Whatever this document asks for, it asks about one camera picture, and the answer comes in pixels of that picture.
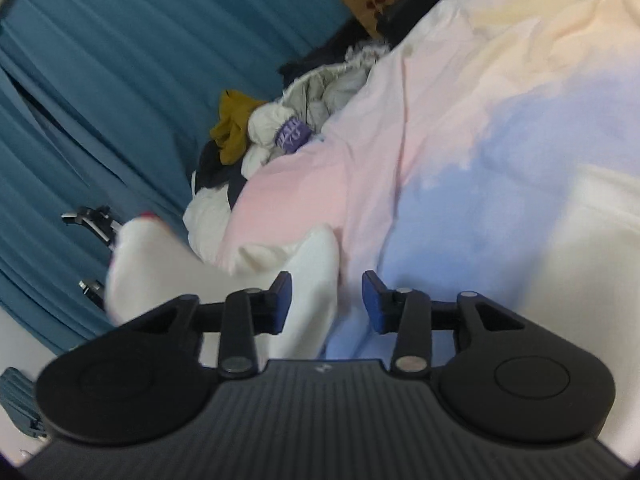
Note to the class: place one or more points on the blue wavy-edged mirror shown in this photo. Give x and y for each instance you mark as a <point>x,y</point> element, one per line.
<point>17,400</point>

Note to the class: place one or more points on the dark clothes heap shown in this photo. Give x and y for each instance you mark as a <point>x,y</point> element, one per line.
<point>320,55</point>

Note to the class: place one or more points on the black sofa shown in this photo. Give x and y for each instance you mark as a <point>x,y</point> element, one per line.
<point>415,5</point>

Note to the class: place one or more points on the white pants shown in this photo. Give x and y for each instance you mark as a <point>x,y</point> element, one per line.
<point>310,285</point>

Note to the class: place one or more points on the grey-white garment with purple label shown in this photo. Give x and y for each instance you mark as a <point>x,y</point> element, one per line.
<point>320,90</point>

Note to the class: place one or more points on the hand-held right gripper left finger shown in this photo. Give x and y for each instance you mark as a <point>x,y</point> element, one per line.
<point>283,305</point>

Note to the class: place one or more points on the black garment steamer stand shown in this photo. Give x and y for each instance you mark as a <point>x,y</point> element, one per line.
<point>97,220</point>

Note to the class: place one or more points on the pastel tie-dye quilt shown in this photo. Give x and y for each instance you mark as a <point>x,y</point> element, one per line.
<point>450,110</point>

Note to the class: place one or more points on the black garment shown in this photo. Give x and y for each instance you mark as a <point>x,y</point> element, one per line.
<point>215,165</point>

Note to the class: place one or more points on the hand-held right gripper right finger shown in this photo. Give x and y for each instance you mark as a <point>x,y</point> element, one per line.
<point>372,305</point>

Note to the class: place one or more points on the mustard yellow garment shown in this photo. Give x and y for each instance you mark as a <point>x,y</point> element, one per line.
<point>232,125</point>

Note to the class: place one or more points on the brown paper bag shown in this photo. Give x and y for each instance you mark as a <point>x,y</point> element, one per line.
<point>375,0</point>

